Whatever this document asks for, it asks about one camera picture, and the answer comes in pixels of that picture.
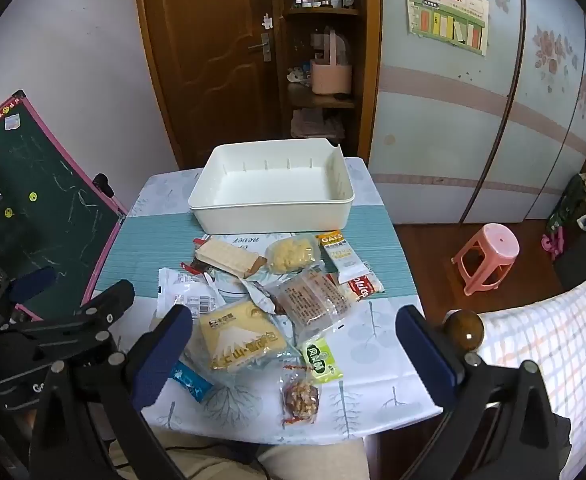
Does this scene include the pink handled basket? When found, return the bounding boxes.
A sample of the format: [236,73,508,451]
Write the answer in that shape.
[310,30,354,96]

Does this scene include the brown round bed knob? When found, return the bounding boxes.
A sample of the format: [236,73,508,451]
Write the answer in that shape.
[443,310,486,353]

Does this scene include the small green snack packet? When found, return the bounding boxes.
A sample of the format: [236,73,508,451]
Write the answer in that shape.
[300,337,345,385]

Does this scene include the clear nut packet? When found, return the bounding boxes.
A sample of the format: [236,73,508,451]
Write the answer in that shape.
[279,364,321,427]

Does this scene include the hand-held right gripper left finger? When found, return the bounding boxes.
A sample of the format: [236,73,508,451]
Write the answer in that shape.
[28,304,194,480]

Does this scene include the small blue snack packet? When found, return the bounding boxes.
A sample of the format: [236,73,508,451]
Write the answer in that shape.
[169,360,214,403]

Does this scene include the white crumpled bag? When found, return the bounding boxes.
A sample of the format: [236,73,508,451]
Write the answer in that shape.
[287,62,314,86]

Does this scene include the checkered white blanket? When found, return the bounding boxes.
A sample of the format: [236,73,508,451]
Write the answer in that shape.
[478,265,586,480]

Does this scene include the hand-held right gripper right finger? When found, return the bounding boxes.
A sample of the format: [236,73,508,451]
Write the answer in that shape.
[395,304,561,480]

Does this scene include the yellow puffed snack packet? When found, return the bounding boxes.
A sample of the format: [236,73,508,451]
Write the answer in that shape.
[264,234,321,276]

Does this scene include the floral pale wardrobe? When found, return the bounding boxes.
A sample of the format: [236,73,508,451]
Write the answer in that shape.
[368,0,586,226]

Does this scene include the white plastic bin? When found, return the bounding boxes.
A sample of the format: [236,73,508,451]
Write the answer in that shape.
[188,140,356,236]

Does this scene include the pink folded towels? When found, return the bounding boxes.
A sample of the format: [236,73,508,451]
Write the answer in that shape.
[290,107,346,140]

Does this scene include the brown cake clear packet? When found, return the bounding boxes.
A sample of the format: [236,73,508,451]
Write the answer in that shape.
[265,267,361,343]

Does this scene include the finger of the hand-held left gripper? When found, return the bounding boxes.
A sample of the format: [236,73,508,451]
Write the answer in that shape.
[0,266,58,314]
[0,280,136,361]

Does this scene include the white barcode snack packet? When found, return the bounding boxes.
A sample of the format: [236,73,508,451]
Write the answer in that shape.
[155,267,229,318]

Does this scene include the yellow bread packet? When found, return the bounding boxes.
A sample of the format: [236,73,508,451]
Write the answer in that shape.
[193,297,289,373]

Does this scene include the green bag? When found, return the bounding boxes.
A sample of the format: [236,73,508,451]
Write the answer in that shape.
[545,174,586,241]

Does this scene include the silver crinkled snack packet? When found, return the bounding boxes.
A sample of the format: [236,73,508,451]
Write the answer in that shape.
[238,277,276,316]

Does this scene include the brown wooden door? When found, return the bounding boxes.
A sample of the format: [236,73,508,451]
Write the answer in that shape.
[133,0,284,171]

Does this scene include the orange white oat bar packet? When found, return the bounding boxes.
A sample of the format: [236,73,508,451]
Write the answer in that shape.
[315,230,365,285]

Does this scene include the wooden corner shelf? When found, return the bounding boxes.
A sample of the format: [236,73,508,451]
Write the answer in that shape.
[273,0,381,166]

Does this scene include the wall poster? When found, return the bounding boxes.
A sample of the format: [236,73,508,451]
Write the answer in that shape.
[404,0,490,56]

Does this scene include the cream wafer clear packet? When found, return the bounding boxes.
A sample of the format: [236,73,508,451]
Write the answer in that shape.
[193,234,269,281]

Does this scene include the metal door handle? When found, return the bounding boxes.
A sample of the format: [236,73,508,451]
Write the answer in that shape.
[247,32,274,63]

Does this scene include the red white snack packet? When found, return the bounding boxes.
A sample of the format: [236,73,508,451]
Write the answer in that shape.
[340,270,385,303]

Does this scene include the pink framed green chalkboard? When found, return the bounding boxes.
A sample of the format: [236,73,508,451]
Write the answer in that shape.
[0,90,129,321]

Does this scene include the pink plastic toy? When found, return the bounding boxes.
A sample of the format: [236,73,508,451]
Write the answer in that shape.
[540,227,566,261]

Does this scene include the person's beige pants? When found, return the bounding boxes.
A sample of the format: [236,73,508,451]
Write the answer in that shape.
[108,427,371,480]

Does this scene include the pink plastic stool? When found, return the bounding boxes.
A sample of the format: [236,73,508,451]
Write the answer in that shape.
[451,223,521,297]

